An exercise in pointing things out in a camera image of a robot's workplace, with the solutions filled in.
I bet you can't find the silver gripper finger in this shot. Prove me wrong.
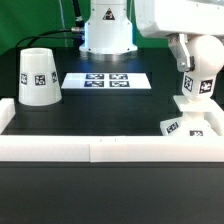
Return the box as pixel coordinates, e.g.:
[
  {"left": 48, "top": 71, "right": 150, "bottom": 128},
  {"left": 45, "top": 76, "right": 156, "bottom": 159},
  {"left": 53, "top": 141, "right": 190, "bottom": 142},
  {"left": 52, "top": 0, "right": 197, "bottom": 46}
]
[{"left": 168, "top": 33, "right": 195, "bottom": 72}]

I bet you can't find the white lamp bulb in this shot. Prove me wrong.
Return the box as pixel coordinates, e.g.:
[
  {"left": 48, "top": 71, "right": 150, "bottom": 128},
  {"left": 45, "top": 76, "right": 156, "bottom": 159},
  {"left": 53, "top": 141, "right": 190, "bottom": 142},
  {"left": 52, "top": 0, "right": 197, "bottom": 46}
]
[{"left": 182, "top": 35, "right": 224, "bottom": 101}]

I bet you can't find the white lamp base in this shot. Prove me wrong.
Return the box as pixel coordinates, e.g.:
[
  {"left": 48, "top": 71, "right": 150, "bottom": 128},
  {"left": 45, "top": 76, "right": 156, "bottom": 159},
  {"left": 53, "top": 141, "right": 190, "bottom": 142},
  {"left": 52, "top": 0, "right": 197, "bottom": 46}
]
[{"left": 160, "top": 95, "right": 224, "bottom": 137}]

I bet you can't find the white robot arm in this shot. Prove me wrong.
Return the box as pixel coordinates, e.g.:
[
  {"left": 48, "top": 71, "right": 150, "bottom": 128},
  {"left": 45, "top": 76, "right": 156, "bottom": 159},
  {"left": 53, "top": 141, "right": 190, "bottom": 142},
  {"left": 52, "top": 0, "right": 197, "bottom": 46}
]
[{"left": 79, "top": 0, "right": 224, "bottom": 72}]

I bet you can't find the white lamp shade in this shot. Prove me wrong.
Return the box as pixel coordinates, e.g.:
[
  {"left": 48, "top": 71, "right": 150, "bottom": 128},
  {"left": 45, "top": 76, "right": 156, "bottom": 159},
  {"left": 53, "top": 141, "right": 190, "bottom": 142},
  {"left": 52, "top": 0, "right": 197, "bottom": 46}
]
[{"left": 19, "top": 48, "right": 62, "bottom": 106}]

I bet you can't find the white marker sheet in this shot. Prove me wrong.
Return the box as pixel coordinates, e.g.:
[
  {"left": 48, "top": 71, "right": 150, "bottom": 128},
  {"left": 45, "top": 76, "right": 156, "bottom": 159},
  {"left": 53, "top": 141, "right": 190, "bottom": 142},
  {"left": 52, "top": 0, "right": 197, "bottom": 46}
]
[{"left": 62, "top": 73, "right": 151, "bottom": 89}]

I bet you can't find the white U-shaped fence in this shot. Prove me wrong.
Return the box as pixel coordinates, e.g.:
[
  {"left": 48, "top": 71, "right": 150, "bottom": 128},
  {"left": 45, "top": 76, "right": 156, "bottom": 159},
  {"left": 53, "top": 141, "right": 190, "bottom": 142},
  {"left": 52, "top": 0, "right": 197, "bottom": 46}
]
[{"left": 0, "top": 98, "right": 224, "bottom": 163}]

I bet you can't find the black cable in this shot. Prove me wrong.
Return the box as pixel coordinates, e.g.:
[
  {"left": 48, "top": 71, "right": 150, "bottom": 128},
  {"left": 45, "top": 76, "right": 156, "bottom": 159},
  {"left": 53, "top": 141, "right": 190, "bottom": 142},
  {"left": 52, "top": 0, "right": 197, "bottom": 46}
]
[{"left": 15, "top": 0, "right": 86, "bottom": 58}]

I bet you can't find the thin white cable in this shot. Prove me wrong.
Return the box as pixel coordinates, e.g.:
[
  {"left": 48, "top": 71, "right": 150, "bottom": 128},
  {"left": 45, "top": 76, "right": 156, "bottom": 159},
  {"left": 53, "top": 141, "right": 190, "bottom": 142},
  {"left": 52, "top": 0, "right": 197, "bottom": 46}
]
[{"left": 58, "top": 0, "right": 69, "bottom": 48}]

